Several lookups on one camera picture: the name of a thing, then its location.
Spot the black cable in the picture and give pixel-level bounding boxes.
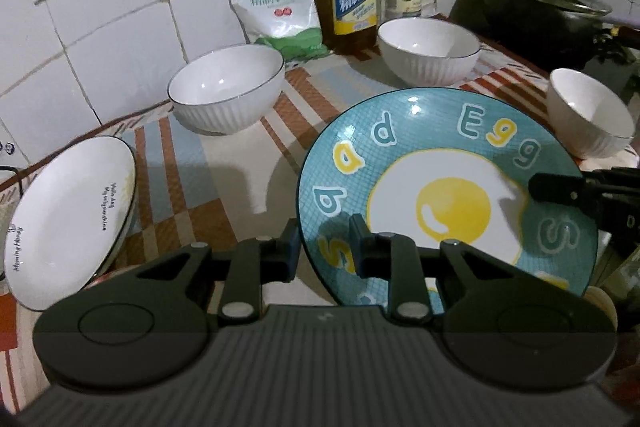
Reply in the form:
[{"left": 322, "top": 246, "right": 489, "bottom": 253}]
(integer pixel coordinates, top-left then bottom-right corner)
[{"left": 0, "top": 164, "right": 27, "bottom": 200}]

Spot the striped tablecloth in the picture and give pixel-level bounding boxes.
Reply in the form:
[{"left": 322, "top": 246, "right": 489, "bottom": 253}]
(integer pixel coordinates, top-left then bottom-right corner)
[{"left": 0, "top": 13, "right": 640, "bottom": 410}]

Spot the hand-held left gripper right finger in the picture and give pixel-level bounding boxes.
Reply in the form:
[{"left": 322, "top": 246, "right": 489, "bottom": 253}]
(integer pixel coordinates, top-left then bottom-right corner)
[{"left": 348, "top": 213, "right": 507, "bottom": 324}]

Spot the white ribbed bowl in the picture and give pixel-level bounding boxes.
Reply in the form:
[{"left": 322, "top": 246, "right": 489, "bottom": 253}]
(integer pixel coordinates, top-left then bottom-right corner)
[
  {"left": 167, "top": 44, "right": 286, "bottom": 136},
  {"left": 377, "top": 18, "right": 482, "bottom": 88},
  {"left": 545, "top": 68, "right": 636, "bottom": 160}
]

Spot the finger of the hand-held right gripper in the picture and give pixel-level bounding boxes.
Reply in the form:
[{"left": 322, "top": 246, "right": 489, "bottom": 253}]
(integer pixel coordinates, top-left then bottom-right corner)
[{"left": 529, "top": 167, "right": 640, "bottom": 238}]

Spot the white plate with black lettering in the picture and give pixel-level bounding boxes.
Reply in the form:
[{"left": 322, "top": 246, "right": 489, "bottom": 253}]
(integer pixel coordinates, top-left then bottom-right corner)
[{"left": 2, "top": 136, "right": 139, "bottom": 312}]

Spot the white and green salt bag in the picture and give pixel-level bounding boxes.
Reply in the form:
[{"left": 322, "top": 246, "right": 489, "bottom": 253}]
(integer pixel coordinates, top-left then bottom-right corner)
[{"left": 223, "top": 0, "right": 331, "bottom": 60}]

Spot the black cooking pot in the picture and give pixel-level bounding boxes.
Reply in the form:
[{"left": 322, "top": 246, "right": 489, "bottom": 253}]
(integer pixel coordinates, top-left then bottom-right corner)
[{"left": 448, "top": 0, "right": 640, "bottom": 74}]

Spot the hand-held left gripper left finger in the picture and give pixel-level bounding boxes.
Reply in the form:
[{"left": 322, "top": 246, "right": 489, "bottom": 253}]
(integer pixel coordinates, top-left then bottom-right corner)
[{"left": 136, "top": 218, "right": 301, "bottom": 328}]

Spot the blue egg print plate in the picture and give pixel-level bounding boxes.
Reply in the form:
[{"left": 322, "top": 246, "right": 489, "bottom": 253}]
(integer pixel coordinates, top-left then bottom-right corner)
[{"left": 297, "top": 88, "right": 598, "bottom": 309}]

